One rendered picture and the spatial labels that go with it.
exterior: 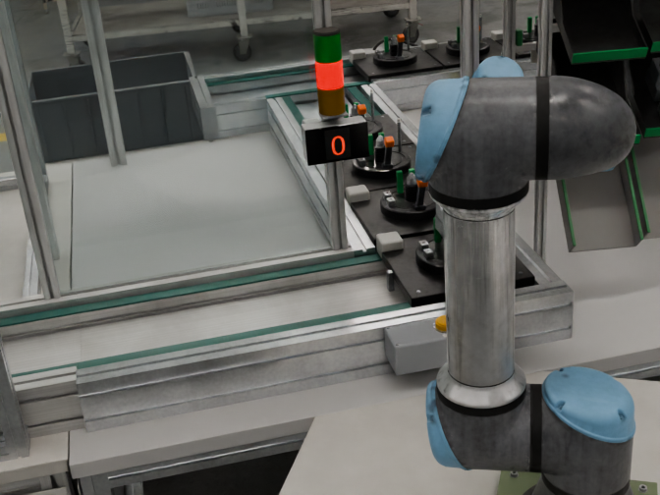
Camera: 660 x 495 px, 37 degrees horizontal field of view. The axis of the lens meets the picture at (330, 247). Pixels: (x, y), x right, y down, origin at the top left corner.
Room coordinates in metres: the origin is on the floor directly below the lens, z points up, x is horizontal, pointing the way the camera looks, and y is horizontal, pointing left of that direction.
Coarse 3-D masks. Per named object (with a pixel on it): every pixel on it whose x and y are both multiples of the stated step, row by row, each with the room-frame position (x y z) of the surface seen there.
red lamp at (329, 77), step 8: (320, 64) 1.73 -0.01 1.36; (328, 64) 1.73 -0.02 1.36; (336, 64) 1.73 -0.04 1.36; (320, 72) 1.73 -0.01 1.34; (328, 72) 1.73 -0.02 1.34; (336, 72) 1.73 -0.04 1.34; (320, 80) 1.74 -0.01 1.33; (328, 80) 1.73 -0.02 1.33; (336, 80) 1.73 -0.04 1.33; (320, 88) 1.74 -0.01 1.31; (328, 88) 1.73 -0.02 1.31; (336, 88) 1.73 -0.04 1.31
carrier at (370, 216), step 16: (400, 176) 1.96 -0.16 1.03; (352, 192) 1.98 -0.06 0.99; (368, 192) 1.98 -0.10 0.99; (384, 192) 1.93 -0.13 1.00; (400, 192) 1.96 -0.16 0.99; (416, 192) 1.91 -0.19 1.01; (352, 208) 1.96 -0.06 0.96; (368, 208) 1.94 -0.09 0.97; (384, 208) 1.89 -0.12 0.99; (400, 208) 1.88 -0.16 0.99; (416, 208) 1.86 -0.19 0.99; (432, 208) 1.87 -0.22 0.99; (368, 224) 1.86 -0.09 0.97; (384, 224) 1.85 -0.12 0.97; (400, 224) 1.84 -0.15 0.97; (416, 224) 1.84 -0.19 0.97; (432, 224) 1.83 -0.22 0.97
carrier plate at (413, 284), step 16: (416, 240) 1.77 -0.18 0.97; (384, 256) 1.71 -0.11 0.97; (400, 256) 1.70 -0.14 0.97; (400, 272) 1.63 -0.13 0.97; (416, 272) 1.63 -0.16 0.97; (528, 272) 1.59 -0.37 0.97; (400, 288) 1.60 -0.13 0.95; (416, 288) 1.57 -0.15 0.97; (432, 288) 1.56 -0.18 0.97; (416, 304) 1.53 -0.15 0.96
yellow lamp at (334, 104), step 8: (320, 96) 1.74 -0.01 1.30; (328, 96) 1.73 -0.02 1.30; (336, 96) 1.73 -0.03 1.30; (344, 96) 1.75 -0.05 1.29; (320, 104) 1.74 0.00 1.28; (328, 104) 1.73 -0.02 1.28; (336, 104) 1.73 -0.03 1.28; (344, 104) 1.74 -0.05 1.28; (320, 112) 1.74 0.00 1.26; (328, 112) 1.73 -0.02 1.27; (336, 112) 1.73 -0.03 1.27
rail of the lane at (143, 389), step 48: (528, 288) 1.55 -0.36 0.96; (288, 336) 1.45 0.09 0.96; (336, 336) 1.44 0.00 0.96; (384, 336) 1.46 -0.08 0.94; (528, 336) 1.51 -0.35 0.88; (96, 384) 1.37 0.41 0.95; (144, 384) 1.39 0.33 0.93; (192, 384) 1.40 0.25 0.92; (240, 384) 1.41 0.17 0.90; (288, 384) 1.43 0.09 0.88
